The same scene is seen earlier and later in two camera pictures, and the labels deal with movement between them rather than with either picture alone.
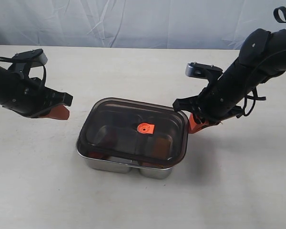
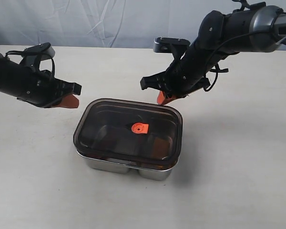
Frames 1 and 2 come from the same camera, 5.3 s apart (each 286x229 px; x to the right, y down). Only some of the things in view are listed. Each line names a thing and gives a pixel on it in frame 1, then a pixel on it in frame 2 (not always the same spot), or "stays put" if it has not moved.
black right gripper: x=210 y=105 to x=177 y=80
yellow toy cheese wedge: x=161 y=148 stays put
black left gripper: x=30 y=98 to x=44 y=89
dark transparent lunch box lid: x=134 y=132 stays put
